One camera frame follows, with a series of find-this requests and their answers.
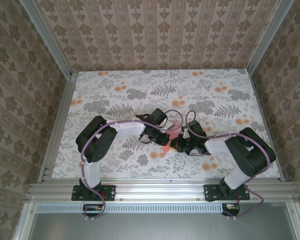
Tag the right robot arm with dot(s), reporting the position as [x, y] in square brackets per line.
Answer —
[250, 152]

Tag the aluminium frame cross beam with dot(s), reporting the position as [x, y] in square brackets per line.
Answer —
[160, 191]

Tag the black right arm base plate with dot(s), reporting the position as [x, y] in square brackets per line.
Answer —
[211, 192]

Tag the black controller board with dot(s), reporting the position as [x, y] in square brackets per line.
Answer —
[231, 208]
[92, 208]

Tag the aluminium frame post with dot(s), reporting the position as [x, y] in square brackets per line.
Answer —
[265, 37]
[47, 37]

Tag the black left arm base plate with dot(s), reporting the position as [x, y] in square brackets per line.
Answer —
[110, 192]

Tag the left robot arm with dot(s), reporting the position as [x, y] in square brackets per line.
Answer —
[97, 140]

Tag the aluminium frame side rail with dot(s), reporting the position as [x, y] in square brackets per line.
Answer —
[58, 125]

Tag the pink cloth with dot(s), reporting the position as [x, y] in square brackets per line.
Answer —
[176, 132]

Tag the grey metal sheet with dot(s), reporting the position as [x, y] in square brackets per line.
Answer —
[165, 227]

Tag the floral patterned table cover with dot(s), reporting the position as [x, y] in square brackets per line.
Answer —
[140, 85]

